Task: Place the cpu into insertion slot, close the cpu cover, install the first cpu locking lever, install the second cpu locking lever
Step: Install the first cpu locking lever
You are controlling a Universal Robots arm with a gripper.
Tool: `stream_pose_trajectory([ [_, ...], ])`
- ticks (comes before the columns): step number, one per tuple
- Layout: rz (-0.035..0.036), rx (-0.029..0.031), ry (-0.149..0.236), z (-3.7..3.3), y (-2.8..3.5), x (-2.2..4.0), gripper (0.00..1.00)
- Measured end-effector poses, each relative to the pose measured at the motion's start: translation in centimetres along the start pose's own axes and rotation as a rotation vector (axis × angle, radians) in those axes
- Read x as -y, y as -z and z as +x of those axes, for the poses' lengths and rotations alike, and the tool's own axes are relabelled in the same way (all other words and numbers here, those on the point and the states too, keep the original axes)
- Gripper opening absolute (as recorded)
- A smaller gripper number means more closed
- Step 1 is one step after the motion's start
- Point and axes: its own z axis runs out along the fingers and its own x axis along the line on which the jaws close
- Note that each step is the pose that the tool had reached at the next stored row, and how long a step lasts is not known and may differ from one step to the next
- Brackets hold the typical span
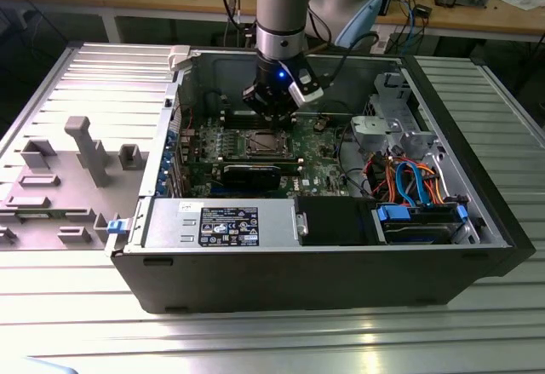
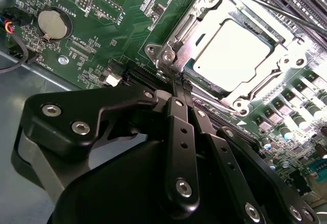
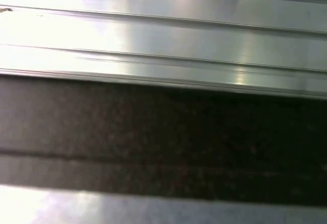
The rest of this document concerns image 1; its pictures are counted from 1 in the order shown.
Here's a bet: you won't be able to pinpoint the hard disk in blue carrier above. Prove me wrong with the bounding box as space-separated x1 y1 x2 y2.
374 203 469 245

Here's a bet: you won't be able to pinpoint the CPU socket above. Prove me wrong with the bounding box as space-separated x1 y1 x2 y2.
238 129 291 157

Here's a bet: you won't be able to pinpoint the white paper sheets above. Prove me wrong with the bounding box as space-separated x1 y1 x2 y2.
496 0 545 11

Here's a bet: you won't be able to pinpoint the green motherboard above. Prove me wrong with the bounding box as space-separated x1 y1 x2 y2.
176 109 357 199

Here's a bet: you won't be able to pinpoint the silver metal bracket plate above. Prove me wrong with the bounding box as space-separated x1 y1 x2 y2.
351 113 404 150

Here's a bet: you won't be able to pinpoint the silver power supply unit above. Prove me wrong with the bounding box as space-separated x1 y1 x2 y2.
144 198 299 250

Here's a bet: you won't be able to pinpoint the black camera cable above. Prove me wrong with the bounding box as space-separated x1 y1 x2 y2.
313 32 381 92

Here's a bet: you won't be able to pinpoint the metal drive cage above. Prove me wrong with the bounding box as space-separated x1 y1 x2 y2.
361 70 442 160

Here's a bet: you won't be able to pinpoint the blue wire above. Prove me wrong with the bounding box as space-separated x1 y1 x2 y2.
394 161 432 210

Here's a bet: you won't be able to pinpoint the black open PC case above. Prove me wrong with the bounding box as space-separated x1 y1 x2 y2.
104 43 536 315

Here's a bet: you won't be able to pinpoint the black looped cable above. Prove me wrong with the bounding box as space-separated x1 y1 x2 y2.
336 124 371 199

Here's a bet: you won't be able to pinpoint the orange wire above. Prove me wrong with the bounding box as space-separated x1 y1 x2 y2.
382 158 448 205

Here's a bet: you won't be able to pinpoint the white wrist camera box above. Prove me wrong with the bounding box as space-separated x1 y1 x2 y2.
288 60 325 106

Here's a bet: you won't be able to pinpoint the metal socket cover frame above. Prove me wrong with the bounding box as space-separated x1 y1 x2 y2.
242 129 290 156

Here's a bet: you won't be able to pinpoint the grey parts rack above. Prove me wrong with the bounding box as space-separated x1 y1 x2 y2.
0 115 151 252

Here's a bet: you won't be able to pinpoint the black graphics card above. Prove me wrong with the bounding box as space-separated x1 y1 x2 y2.
221 162 283 193

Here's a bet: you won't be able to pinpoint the blue bench cable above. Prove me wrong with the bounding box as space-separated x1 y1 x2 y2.
399 0 421 49

